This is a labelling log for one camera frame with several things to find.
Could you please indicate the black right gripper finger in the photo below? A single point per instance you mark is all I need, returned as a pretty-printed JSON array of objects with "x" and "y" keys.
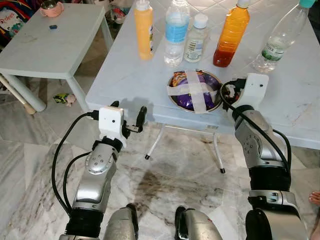
[{"x": 227, "y": 90}]

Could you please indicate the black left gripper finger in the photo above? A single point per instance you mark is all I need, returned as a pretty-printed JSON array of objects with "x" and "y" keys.
[
  {"x": 115, "y": 104},
  {"x": 141, "y": 117}
]

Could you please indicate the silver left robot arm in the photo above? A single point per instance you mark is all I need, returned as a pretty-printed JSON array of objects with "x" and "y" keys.
[{"x": 95, "y": 175}]

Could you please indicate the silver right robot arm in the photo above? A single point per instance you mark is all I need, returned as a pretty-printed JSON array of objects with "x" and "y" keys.
[{"x": 260, "y": 150}]

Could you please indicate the white tape strip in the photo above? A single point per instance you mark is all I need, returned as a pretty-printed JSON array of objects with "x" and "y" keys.
[
  {"x": 200, "y": 102},
  {"x": 177, "y": 90}
]

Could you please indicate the purple snack packet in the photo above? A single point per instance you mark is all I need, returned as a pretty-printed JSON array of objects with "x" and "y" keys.
[{"x": 181, "y": 102}]

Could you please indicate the large white plastic table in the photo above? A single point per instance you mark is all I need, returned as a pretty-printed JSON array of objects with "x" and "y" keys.
[{"x": 280, "y": 100}]

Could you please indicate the small colourful toy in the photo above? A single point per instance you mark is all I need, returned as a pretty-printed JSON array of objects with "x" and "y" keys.
[{"x": 64, "y": 98}]

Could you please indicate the amber drink bottle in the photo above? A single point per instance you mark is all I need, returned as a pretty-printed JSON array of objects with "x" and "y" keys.
[{"x": 231, "y": 35}]

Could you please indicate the small clear white-capped bottle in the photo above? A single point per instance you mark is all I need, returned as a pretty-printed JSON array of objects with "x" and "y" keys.
[{"x": 195, "y": 45}]

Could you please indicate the green label clear bottle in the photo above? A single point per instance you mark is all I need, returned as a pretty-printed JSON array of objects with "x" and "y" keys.
[{"x": 280, "y": 42}]

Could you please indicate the opaque orange juice bottle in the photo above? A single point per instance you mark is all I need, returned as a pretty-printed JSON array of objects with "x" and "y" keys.
[{"x": 144, "y": 35}]

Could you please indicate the blue label water bottle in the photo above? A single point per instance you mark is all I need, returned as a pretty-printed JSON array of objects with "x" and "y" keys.
[{"x": 176, "y": 35}]

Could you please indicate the small white plastic table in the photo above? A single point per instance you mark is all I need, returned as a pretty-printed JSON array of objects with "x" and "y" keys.
[{"x": 55, "y": 45}]

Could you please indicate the silver left robot leg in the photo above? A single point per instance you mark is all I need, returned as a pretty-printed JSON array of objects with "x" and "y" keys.
[{"x": 122, "y": 225}]

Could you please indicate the silver robot leg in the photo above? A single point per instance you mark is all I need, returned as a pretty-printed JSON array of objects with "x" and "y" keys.
[
  {"x": 197, "y": 227},
  {"x": 122, "y": 225}
]

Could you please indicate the small blue object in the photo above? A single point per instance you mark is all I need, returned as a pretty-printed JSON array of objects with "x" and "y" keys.
[{"x": 53, "y": 27}]

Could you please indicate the pink mug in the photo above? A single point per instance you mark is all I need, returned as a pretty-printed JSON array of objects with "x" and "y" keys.
[{"x": 51, "y": 9}]

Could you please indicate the silver right robot leg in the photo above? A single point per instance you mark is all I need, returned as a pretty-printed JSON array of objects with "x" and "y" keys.
[{"x": 197, "y": 227}]

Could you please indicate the person bare foot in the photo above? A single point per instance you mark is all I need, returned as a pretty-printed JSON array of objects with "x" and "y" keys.
[{"x": 315, "y": 197}]

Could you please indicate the colourful backpack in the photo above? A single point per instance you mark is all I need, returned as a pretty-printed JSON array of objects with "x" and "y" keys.
[{"x": 12, "y": 22}]

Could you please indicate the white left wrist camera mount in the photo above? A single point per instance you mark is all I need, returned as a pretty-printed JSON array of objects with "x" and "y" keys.
[{"x": 111, "y": 122}]

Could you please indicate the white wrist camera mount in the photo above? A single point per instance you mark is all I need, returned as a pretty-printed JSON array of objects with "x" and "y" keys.
[
  {"x": 111, "y": 122},
  {"x": 256, "y": 90}
]

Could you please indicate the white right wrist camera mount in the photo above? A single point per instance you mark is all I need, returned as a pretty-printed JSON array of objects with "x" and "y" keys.
[{"x": 256, "y": 90}]

